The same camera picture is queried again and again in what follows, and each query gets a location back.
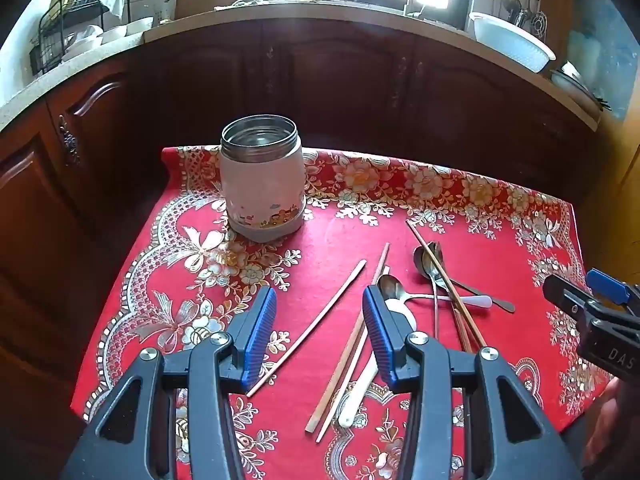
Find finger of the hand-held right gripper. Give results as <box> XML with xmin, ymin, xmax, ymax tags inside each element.
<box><xmin>542</xmin><ymin>274</ymin><xmax>601</xmax><ymax>321</ymax></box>
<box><xmin>586</xmin><ymin>268</ymin><xmax>640</xmax><ymax>311</ymax></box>

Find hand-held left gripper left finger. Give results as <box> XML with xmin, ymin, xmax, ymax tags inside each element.
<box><xmin>60</xmin><ymin>286</ymin><xmax>278</xmax><ymax>480</ymax></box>

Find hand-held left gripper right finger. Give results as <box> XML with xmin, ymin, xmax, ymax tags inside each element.
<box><xmin>362</xmin><ymin>285</ymin><xmax>583</xmax><ymax>480</ymax></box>

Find white-handled metal spoon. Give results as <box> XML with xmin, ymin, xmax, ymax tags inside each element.
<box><xmin>376</xmin><ymin>274</ymin><xmax>490</xmax><ymax>309</ymax></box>

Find light wooden chopstick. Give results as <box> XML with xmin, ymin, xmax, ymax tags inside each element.
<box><xmin>306</xmin><ymin>242</ymin><xmax>391</xmax><ymax>433</ymax></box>
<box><xmin>318</xmin><ymin>330</ymin><xmax>376</xmax><ymax>443</ymax></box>
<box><xmin>246</xmin><ymin>259</ymin><xmax>367</xmax><ymax>397</ymax></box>

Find white ceramic spoon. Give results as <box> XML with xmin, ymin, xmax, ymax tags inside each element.
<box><xmin>337</xmin><ymin>300</ymin><xmax>418</xmax><ymax>428</ymax></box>

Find brown wooden chopstick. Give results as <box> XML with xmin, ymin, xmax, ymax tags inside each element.
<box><xmin>405</xmin><ymin>219</ymin><xmax>487</xmax><ymax>351</ymax></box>
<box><xmin>450</xmin><ymin>302</ymin><xmax>476</xmax><ymax>353</ymax></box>

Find person's right hand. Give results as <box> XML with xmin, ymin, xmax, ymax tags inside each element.
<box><xmin>585</xmin><ymin>377</ymin><xmax>640</xmax><ymax>466</ymax></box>

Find red floral tablecloth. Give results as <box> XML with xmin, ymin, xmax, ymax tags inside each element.
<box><xmin>70</xmin><ymin>145</ymin><xmax>588</xmax><ymax>480</ymax></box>

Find metal basin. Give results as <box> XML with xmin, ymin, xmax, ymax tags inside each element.
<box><xmin>550</xmin><ymin>62</ymin><xmax>608</xmax><ymax>111</ymax></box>

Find dark wooden cabinet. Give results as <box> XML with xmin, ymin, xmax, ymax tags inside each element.
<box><xmin>0</xmin><ymin>15</ymin><xmax>608</xmax><ymax>401</ymax></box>

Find white plastic basin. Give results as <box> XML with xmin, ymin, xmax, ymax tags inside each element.
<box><xmin>467</xmin><ymin>11</ymin><xmax>557</xmax><ymax>73</ymax></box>

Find stone countertop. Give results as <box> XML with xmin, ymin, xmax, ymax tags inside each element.
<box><xmin>0</xmin><ymin>0</ymin><xmax>601</xmax><ymax>133</ymax></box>

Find white bowl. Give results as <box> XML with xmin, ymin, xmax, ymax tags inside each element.
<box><xmin>122</xmin><ymin>16</ymin><xmax>155</xmax><ymax>38</ymax></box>
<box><xmin>97</xmin><ymin>25</ymin><xmax>128</xmax><ymax>45</ymax></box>
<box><xmin>62</xmin><ymin>35</ymin><xmax>103</xmax><ymax>61</ymax></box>

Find metal cabinet handle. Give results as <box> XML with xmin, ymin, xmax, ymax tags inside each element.
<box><xmin>57</xmin><ymin>115</ymin><xmax>81</xmax><ymax>166</ymax></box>

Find black wire dish rack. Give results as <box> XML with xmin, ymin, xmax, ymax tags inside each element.
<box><xmin>29</xmin><ymin>0</ymin><xmax>131</xmax><ymax>76</ymax></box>

